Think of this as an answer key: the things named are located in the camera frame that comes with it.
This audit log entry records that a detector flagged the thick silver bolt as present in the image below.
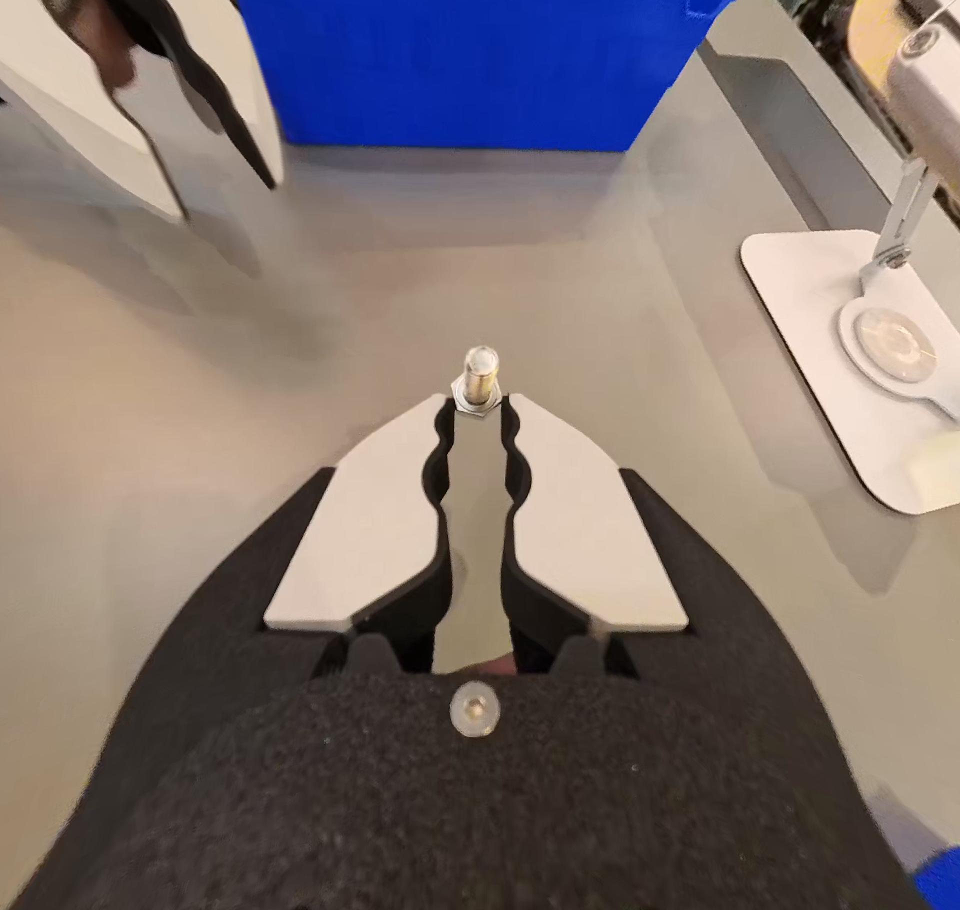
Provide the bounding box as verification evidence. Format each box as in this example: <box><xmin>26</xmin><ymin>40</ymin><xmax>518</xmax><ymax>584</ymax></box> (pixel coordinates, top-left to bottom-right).
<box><xmin>450</xmin><ymin>345</ymin><xmax>502</xmax><ymax>418</ymax></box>

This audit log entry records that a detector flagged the grey desk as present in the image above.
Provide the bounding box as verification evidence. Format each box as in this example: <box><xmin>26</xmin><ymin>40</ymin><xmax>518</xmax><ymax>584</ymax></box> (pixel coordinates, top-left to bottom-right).
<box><xmin>0</xmin><ymin>0</ymin><xmax>960</xmax><ymax>896</ymax></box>

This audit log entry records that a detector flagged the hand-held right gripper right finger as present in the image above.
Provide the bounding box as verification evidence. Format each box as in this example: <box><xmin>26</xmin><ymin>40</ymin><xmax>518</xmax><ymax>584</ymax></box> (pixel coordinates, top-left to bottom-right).
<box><xmin>500</xmin><ymin>394</ymin><xmax>690</xmax><ymax>673</ymax></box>

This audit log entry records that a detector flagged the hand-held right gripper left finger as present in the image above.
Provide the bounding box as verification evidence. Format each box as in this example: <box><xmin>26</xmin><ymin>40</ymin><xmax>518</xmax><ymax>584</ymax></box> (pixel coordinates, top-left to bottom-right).
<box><xmin>262</xmin><ymin>394</ymin><xmax>456</xmax><ymax>673</ymax></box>

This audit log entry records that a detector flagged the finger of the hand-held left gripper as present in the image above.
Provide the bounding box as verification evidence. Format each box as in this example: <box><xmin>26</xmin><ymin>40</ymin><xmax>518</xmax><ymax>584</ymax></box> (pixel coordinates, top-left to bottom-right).
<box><xmin>0</xmin><ymin>0</ymin><xmax>190</xmax><ymax>223</ymax></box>
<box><xmin>81</xmin><ymin>0</ymin><xmax>286</xmax><ymax>191</ymax></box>

